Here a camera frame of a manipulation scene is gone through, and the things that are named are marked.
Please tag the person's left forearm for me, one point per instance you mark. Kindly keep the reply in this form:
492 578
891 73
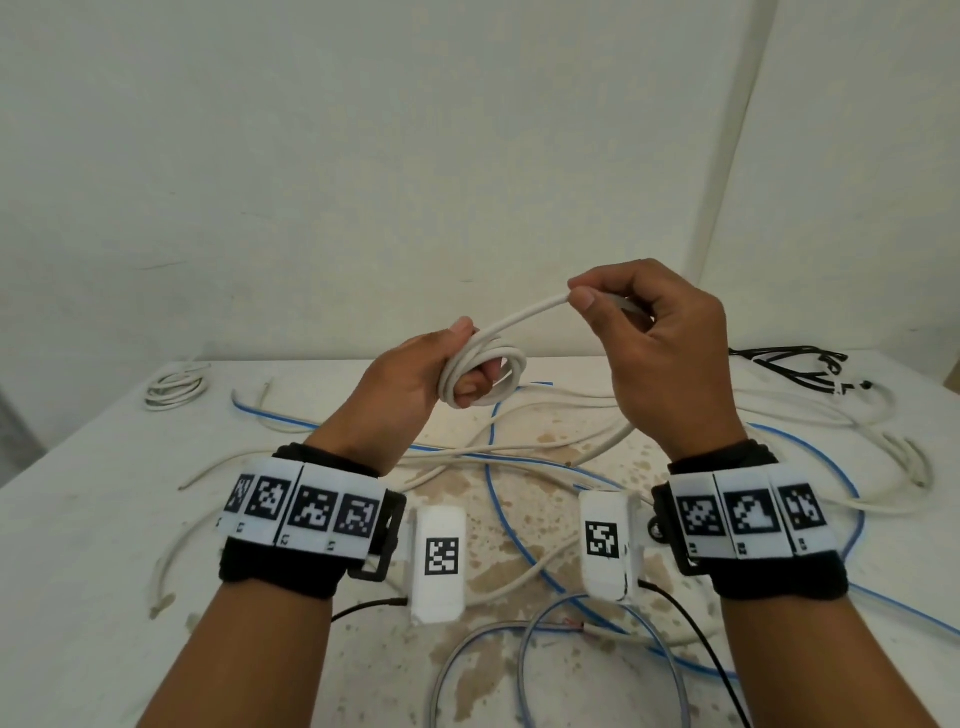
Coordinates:
247 660

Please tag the black right wristband with markers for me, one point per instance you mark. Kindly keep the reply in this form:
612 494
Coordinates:
780 581

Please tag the person's right hand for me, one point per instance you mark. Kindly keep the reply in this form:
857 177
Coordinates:
675 360

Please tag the black left wristband with markers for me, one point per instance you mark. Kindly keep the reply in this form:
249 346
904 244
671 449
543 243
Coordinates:
285 577

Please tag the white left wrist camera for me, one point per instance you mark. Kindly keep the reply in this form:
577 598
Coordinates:
435 600

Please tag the black wristband with markers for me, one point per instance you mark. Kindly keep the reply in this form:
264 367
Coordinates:
285 577
780 581

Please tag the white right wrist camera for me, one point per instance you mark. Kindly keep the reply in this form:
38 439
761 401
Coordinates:
607 581

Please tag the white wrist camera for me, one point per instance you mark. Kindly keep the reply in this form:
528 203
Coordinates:
607 581
435 600

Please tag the person's left hand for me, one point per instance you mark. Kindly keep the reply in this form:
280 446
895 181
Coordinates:
390 397

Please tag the person's right forearm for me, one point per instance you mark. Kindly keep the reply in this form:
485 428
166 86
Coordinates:
810 667

